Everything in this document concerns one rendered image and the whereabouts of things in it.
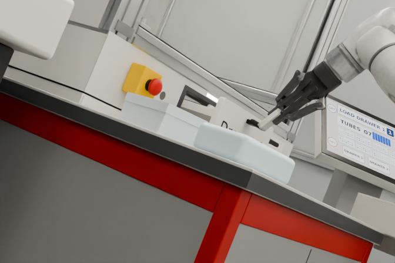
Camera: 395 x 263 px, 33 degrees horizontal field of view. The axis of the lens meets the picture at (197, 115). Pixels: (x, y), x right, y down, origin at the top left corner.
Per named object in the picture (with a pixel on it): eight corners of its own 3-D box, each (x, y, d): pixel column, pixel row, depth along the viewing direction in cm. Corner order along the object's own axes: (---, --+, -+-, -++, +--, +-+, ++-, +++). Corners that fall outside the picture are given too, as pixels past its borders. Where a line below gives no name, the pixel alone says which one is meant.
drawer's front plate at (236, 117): (260, 164, 185) (274, 128, 186) (208, 138, 161) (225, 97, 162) (255, 162, 186) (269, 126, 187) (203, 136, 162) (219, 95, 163)
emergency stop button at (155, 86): (160, 98, 151) (166, 83, 152) (150, 93, 148) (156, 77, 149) (150, 95, 153) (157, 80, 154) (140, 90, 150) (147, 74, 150)
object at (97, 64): (278, 184, 225) (293, 144, 226) (84, 91, 142) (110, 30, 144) (90, 112, 280) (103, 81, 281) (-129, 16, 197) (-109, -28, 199)
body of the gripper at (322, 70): (348, 87, 166) (318, 110, 168) (330, 64, 170) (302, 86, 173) (338, 77, 160) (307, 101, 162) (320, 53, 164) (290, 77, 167)
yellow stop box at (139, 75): (154, 104, 154) (166, 76, 155) (136, 95, 148) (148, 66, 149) (138, 99, 157) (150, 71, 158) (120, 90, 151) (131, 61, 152)
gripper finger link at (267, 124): (284, 113, 171) (285, 115, 170) (263, 129, 173) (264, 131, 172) (279, 110, 168) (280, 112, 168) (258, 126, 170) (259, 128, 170)
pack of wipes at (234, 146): (243, 170, 110) (253, 145, 110) (288, 187, 103) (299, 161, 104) (188, 145, 98) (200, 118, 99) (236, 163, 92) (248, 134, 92)
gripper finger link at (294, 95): (311, 81, 165) (309, 77, 166) (276, 107, 168) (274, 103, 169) (317, 86, 168) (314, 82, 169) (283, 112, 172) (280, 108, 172)
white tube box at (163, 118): (197, 151, 107) (208, 121, 107) (156, 133, 101) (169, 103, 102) (154, 135, 117) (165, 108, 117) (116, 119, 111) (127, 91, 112)
